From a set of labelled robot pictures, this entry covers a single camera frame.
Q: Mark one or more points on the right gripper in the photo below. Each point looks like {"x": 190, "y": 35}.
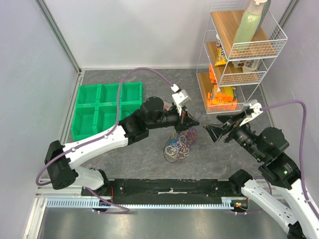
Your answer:
{"x": 228, "y": 130}

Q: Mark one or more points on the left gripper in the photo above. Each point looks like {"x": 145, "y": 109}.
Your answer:
{"x": 186, "y": 122}

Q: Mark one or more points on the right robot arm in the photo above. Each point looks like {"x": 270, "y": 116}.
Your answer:
{"x": 299, "y": 219}

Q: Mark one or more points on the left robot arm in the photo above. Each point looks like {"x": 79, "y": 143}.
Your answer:
{"x": 64, "y": 162}

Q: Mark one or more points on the orange snack box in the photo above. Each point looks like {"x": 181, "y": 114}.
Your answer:
{"x": 213, "y": 101}

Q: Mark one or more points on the small grey red box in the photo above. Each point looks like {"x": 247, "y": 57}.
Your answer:
{"x": 168, "y": 106}

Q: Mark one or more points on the yellow snack pack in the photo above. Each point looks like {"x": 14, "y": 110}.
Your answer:
{"x": 227, "y": 94}

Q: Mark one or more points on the yellow snack bag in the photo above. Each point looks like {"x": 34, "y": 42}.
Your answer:
{"x": 221, "y": 58}

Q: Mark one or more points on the white snack package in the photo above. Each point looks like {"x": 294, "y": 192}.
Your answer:
{"x": 247, "y": 66}

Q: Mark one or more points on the green compartment tray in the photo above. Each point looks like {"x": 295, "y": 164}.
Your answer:
{"x": 96, "y": 107}

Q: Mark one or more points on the green spray bottle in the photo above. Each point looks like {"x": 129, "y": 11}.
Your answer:
{"x": 251, "y": 21}

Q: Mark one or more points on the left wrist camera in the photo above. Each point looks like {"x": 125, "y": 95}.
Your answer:
{"x": 181, "y": 98}

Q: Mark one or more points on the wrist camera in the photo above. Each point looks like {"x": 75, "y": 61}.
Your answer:
{"x": 251, "y": 109}
{"x": 181, "y": 98}

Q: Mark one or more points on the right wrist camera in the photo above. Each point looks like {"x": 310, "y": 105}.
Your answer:
{"x": 251, "y": 109}

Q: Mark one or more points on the white wire shelf rack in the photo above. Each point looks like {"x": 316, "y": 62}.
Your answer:
{"x": 225, "y": 68}

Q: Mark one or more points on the grey slotted cable duct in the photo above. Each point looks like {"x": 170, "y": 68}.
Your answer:
{"x": 95, "y": 204}

